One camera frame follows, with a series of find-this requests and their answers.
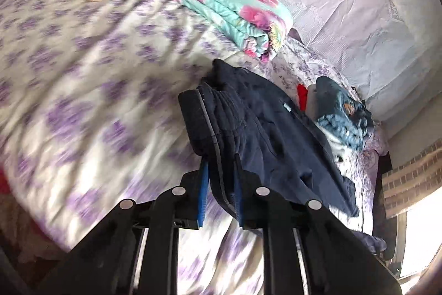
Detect red cloth item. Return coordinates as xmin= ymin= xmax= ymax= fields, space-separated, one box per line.
xmin=297 ymin=84 xmax=309 ymax=112

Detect blue denim garment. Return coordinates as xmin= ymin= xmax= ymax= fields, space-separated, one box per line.
xmin=316 ymin=75 xmax=374 ymax=151

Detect purple floral bed sheet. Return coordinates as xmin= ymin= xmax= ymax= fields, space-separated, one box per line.
xmin=0 ymin=0 xmax=389 ymax=295

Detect dark navy pants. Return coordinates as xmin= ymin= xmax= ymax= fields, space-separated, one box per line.
xmin=178 ymin=59 xmax=360 ymax=217

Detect white quilted wall cover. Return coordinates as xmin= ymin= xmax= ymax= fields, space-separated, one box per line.
xmin=157 ymin=0 xmax=442 ymax=123

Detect brick pattern curtain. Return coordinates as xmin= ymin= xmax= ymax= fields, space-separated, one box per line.
xmin=382 ymin=142 xmax=442 ymax=219

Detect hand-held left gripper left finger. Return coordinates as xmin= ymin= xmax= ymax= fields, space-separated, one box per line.
xmin=37 ymin=162 xmax=210 ymax=295

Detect folded turquoise floral blanket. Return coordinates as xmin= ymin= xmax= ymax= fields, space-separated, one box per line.
xmin=160 ymin=0 xmax=294 ymax=63

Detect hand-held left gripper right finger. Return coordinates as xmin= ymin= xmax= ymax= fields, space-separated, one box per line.
xmin=233 ymin=153 xmax=403 ymax=295

